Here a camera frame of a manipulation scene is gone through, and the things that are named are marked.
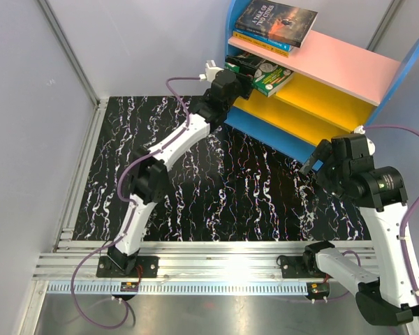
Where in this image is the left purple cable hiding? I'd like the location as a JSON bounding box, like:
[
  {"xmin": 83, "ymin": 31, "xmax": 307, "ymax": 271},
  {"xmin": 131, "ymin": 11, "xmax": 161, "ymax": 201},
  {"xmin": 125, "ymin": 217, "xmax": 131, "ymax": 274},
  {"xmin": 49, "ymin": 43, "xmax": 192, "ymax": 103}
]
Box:
[{"xmin": 71, "ymin": 76, "xmax": 205, "ymax": 329}]

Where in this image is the blue 26-Storey Treehouse book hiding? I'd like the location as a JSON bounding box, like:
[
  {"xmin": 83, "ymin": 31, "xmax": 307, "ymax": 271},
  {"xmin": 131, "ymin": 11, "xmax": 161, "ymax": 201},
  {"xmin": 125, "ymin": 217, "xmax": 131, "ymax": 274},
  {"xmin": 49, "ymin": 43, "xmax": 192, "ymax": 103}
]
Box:
[{"xmin": 233, "ymin": 29, "xmax": 293, "ymax": 52}]

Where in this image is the slotted white cable duct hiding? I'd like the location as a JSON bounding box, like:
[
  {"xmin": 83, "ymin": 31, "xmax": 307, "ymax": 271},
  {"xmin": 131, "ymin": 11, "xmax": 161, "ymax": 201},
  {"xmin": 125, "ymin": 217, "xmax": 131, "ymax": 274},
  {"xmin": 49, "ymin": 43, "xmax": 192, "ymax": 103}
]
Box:
[{"xmin": 47, "ymin": 281, "xmax": 310, "ymax": 296}]

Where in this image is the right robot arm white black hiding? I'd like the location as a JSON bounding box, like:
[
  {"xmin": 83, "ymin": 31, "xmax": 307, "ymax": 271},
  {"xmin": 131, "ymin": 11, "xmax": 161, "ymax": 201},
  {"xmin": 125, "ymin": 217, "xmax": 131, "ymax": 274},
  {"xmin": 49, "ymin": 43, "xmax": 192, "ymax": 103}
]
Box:
[{"xmin": 300, "ymin": 133, "xmax": 419, "ymax": 326}]

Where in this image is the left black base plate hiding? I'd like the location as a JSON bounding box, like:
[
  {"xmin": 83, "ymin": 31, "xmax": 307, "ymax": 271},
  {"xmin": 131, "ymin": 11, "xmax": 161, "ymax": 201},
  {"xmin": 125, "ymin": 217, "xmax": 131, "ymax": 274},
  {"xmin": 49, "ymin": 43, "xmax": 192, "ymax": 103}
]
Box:
[{"xmin": 96, "ymin": 255, "xmax": 160, "ymax": 278}]

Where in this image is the aluminium rail frame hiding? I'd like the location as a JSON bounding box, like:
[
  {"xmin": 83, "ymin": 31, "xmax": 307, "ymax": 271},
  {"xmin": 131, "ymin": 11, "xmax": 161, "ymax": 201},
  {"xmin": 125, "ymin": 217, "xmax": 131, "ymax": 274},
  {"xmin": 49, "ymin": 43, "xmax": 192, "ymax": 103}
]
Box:
[{"xmin": 32, "ymin": 240, "xmax": 412, "ymax": 283}]

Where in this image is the green coin guide book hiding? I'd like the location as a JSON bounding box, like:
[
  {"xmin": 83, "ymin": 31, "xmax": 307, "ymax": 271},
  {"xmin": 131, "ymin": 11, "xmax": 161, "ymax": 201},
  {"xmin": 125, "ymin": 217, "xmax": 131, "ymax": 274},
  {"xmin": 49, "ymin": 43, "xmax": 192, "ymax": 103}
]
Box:
[{"xmin": 253, "ymin": 60, "xmax": 294, "ymax": 98}]

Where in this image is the A Tale of Two Cities book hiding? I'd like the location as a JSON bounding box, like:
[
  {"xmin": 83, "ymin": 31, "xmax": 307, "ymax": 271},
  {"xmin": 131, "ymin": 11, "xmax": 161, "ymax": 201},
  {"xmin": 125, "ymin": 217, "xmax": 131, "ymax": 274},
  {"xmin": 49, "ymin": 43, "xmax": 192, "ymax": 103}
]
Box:
[{"xmin": 235, "ymin": 1, "xmax": 318, "ymax": 48}]

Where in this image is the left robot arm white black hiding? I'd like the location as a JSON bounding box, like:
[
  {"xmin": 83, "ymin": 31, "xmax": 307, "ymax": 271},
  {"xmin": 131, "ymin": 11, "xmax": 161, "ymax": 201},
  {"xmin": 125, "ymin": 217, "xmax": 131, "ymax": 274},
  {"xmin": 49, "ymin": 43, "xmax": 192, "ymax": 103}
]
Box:
[{"xmin": 107, "ymin": 56, "xmax": 257, "ymax": 277}]

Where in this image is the colourful wooden bookshelf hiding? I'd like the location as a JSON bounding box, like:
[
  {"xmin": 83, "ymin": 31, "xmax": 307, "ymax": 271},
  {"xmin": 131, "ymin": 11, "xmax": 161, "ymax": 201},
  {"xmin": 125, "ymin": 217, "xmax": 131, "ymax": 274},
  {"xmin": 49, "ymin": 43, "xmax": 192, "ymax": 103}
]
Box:
[{"xmin": 225, "ymin": 1, "xmax": 419, "ymax": 161}]

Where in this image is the black marble pattern mat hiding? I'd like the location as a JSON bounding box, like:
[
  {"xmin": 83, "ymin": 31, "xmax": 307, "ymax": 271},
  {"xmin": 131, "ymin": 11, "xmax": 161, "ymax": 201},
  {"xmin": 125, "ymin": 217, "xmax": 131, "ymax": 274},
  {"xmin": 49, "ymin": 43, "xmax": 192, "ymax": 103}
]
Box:
[{"xmin": 73, "ymin": 96, "xmax": 370, "ymax": 241}]

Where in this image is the yellow book on shelf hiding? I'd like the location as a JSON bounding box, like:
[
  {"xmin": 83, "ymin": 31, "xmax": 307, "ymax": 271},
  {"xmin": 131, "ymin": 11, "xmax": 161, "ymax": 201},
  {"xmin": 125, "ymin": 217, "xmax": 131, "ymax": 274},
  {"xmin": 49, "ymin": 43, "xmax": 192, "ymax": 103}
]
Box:
[{"xmin": 233, "ymin": 31, "xmax": 290, "ymax": 57}]

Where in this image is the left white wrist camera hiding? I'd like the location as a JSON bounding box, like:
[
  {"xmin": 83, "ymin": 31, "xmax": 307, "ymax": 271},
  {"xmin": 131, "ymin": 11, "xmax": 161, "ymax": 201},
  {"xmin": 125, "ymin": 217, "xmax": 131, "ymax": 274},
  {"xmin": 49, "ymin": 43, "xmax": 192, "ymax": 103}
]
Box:
[{"xmin": 199, "ymin": 60, "xmax": 223, "ymax": 82}]

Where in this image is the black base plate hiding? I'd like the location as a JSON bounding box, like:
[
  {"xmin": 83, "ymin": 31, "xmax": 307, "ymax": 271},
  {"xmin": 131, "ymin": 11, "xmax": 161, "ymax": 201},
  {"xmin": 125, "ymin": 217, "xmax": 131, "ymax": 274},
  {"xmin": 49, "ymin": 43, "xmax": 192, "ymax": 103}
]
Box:
[
  {"xmin": 96, "ymin": 255, "xmax": 160, "ymax": 278},
  {"xmin": 276, "ymin": 253, "xmax": 347, "ymax": 279}
]

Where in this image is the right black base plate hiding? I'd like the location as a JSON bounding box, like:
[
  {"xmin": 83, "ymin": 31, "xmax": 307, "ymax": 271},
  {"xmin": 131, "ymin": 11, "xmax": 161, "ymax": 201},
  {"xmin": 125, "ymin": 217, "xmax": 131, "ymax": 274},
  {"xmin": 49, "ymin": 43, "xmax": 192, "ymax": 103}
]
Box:
[{"xmin": 276, "ymin": 253, "xmax": 347, "ymax": 279}]

